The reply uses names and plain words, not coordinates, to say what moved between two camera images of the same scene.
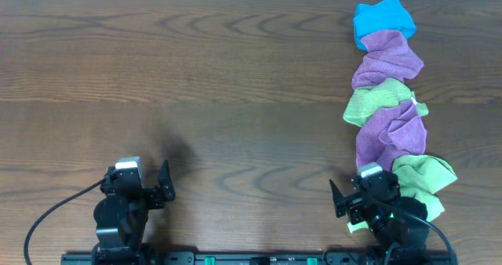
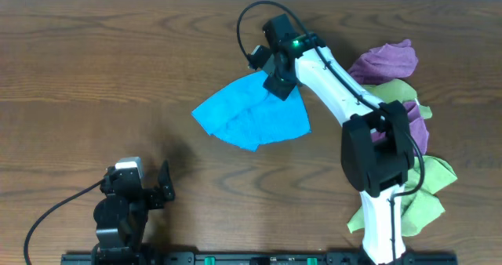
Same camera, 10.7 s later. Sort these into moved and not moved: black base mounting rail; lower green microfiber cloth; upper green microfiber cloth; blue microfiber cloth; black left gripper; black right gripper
Moved: blue microfiber cloth; black right gripper
Not moved: lower green microfiber cloth; black left gripper; upper green microfiber cloth; black base mounting rail
